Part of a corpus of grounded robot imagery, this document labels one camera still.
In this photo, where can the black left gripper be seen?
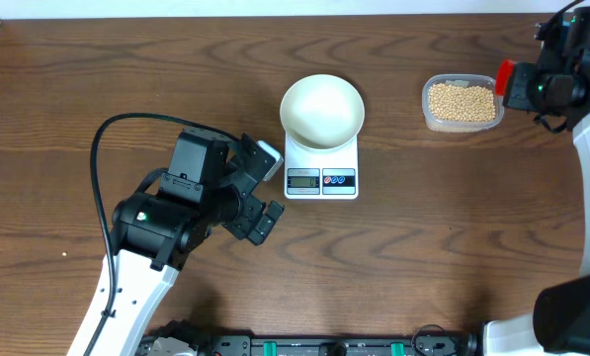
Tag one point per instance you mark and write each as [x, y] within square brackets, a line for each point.
[242, 221]

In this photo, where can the white ceramic bowl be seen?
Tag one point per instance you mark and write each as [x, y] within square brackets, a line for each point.
[322, 112]

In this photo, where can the clear plastic container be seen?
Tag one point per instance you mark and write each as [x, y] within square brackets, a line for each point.
[462, 80]

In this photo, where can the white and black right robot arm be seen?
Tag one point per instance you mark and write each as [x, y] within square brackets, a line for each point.
[556, 89]

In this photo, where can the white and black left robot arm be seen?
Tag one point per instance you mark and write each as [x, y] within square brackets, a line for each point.
[208, 183]

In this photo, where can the white digital kitchen scale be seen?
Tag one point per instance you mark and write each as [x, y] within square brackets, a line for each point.
[321, 174]

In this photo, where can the yellow soybeans in container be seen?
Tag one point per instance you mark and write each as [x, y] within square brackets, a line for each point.
[448, 102]

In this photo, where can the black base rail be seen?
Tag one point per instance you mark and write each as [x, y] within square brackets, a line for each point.
[181, 338]

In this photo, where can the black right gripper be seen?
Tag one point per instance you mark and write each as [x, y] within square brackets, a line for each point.
[523, 72]

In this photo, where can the red plastic measuring scoop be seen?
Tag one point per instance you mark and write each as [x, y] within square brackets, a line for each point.
[504, 74]

